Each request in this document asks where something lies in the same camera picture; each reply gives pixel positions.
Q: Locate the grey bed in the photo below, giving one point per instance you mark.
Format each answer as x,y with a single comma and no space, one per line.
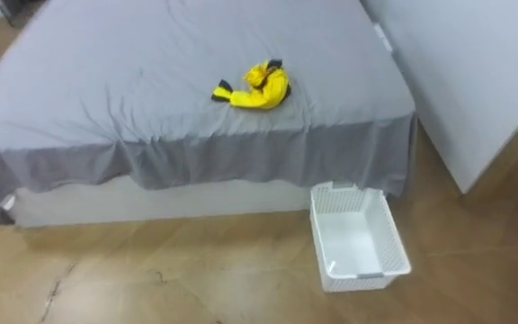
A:
106,90

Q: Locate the white plastic laundry basket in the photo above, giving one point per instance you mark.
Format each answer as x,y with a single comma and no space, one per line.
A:
353,234

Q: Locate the white cabinet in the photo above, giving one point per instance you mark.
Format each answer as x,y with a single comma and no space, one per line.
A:
461,72

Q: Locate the yellow and black garment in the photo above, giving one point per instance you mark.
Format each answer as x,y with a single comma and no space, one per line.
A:
265,92

